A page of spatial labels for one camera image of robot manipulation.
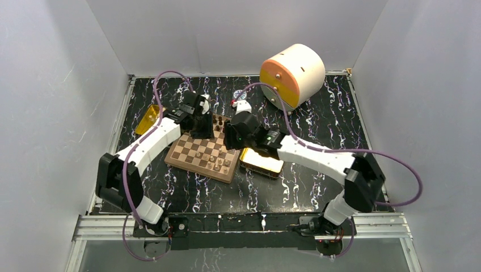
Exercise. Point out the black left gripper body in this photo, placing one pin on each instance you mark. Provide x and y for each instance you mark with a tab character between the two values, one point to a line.
202	128

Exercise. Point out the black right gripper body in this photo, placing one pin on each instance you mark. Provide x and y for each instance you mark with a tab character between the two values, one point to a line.
233	141

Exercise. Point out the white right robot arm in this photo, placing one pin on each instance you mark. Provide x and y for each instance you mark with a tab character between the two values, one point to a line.
357	172

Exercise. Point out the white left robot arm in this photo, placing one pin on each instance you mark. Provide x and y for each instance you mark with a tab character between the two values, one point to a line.
119	175

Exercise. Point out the row of dark chess pieces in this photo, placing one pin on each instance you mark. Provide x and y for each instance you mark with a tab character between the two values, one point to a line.
218	123

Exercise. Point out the wooden chess board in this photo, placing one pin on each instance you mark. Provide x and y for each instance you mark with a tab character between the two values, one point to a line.
182	154

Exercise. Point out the gold tin with white pieces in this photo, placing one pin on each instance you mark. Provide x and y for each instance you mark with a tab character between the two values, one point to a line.
148	120

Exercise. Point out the empty gold square tin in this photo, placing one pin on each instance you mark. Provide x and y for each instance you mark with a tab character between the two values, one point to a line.
249	159

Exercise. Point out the small blue white jar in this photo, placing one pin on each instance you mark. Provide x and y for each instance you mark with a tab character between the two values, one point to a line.
239	95

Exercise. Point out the round pastel drawer cabinet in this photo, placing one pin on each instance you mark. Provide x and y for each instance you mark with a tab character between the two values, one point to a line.
296	74

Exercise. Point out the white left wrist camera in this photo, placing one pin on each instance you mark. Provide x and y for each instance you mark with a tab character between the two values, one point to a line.
205	103

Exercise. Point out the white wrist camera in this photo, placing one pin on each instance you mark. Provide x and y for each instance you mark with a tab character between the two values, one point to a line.
205	103
242	106

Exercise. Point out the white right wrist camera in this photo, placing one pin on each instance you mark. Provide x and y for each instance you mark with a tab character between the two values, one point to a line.
242	106

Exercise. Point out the aluminium front rail frame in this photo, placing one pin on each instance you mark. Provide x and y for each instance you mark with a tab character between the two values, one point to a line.
183	231

